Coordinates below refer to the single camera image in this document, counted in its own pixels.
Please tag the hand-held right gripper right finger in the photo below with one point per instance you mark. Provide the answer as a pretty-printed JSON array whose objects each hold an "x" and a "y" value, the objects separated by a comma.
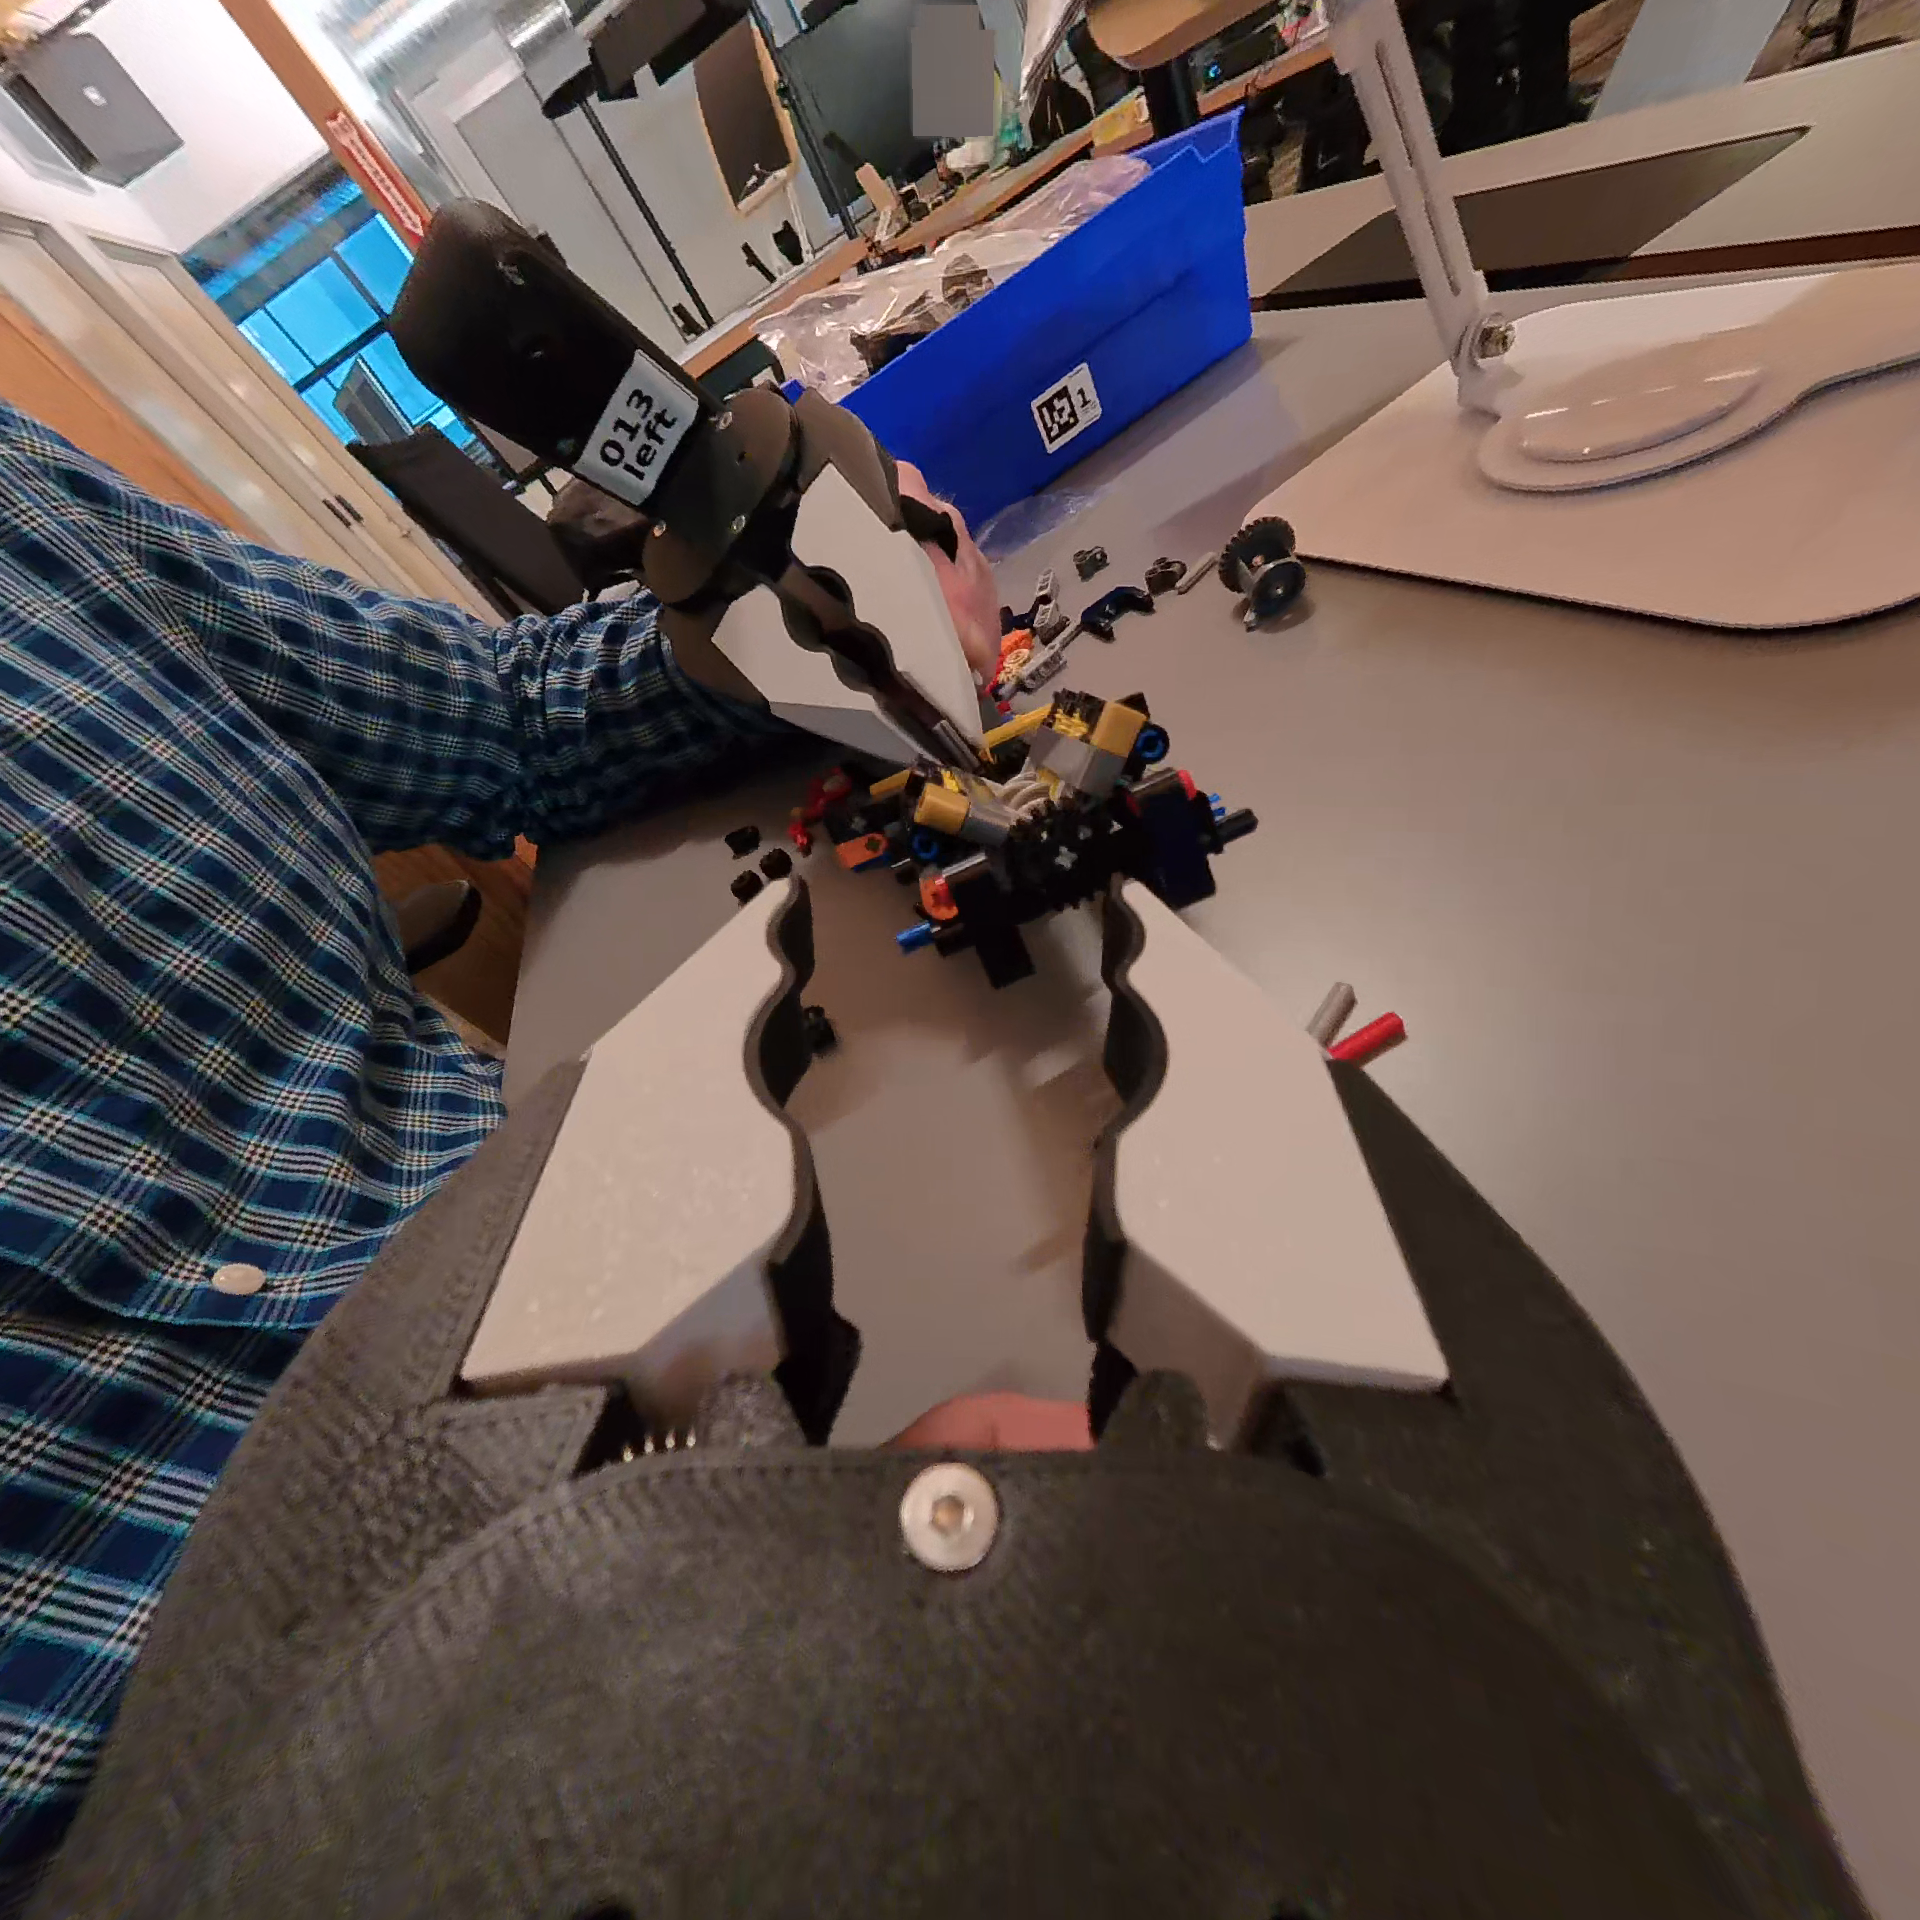
[{"x": 1260, "y": 1200}]

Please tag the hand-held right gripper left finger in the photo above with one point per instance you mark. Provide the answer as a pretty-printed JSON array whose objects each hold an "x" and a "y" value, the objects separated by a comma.
[{"x": 661, "y": 1200}]

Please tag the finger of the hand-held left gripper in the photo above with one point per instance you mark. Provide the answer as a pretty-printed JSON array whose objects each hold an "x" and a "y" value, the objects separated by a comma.
[
  {"x": 885, "y": 579},
  {"x": 786, "y": 668}
]

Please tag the partly built lego vehicle chassis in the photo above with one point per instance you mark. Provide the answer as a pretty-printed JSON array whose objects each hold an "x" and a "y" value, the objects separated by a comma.
[{"x": 1080, "y": 839}]

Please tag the person's left forearm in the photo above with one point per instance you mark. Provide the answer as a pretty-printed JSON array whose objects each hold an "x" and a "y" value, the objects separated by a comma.
[{"x": 598, "y": 721}]

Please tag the long red lego axle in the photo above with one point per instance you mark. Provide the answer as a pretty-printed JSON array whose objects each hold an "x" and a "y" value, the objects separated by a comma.
[{"x": 1366, "y": 1035}]

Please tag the light grey lego piece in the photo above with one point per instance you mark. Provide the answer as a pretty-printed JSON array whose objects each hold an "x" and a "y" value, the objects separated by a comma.
[{"x": 1329, "y": 1009}]

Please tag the dark grey lego gear assembly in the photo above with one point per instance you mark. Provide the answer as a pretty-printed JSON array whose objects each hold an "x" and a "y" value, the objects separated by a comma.
[{"x": 1260, "y": 568}]

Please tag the person's left hand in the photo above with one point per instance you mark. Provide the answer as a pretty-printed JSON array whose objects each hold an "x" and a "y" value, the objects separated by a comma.
[{"x": 973, "y": 599}]

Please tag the black office chair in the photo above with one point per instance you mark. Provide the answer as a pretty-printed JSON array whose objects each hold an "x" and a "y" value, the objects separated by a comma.
[{"x": 450, "y": 495}]

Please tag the clear plastic bag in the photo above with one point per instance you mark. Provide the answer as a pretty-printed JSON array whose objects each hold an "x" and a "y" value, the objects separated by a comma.
[{"x": 840, "y": 322}]

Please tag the wood framed mirror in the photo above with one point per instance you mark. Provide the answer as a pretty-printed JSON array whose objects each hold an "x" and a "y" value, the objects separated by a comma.
[{"x": 744, "y": 105}]

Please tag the blue bin with square tag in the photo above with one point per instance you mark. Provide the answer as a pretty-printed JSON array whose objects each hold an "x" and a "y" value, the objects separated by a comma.
[{"x": 1141, "y": 300}]

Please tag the blue plaid shirt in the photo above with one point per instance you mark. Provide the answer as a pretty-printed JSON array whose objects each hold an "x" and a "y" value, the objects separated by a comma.
[{"x": 149, "y": 974}]

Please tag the grey wall box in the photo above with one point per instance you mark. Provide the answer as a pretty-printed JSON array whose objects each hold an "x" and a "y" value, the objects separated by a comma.
[{"x": 89, "y": 105}]

